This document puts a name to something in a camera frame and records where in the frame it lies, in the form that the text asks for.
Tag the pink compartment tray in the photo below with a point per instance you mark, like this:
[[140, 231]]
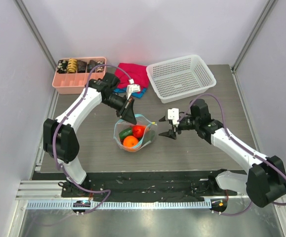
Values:
[[74, 83]]

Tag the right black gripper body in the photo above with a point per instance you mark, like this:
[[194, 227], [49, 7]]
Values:
[[174, 126]]

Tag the orange fruit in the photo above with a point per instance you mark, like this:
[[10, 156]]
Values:
[[129, 143]]

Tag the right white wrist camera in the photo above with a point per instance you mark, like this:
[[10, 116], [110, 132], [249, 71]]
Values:
[[172, 115]]

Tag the white slotted cable duct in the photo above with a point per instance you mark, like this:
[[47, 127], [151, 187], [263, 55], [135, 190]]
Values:
[[85, 205]]

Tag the green cucumber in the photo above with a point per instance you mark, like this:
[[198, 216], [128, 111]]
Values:
[[126, 132]]

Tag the blue folded cloth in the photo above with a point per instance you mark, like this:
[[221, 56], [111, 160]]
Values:
[[135, 95]]

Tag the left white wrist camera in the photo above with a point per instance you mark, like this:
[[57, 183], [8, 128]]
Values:
[[132, 88]]

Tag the white plastic basket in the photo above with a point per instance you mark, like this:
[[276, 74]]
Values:
[[180, 78]]

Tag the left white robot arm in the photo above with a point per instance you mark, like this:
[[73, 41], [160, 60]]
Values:
[[60, 134]]

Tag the yellow striped roll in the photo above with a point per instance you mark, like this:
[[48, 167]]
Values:
[[72, 66]]

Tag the red pepper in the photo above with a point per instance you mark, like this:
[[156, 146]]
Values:
[[138, 131]]

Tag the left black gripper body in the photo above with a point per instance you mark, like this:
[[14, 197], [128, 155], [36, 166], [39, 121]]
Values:
[[115, 102]]

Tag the clear zip top bag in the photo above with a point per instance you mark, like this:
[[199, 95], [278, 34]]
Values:
[[141, 120]]

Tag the green avocado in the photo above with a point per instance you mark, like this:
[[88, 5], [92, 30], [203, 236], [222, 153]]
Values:
[[150, 135]]

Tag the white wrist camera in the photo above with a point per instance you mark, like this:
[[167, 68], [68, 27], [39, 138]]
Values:
[[132, 88], [172, 115]]

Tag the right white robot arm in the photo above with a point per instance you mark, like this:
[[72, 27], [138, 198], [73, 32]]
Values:
[[264, 180]]

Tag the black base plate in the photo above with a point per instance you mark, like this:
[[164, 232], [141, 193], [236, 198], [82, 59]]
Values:
[[145, 186]]

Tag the dark brown roll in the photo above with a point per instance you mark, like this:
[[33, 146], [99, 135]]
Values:
[[81, 66]]

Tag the floral end roll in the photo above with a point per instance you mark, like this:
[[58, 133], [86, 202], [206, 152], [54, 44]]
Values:
[[100, 68]]

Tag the black patterned roll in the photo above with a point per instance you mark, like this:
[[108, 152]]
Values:
[[91, 65]]

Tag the red folded cloth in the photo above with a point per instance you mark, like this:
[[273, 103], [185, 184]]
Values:
[[136, 72]]

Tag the aluminium frame rail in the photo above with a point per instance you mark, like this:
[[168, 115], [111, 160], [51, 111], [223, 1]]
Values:
[[39, 185]]

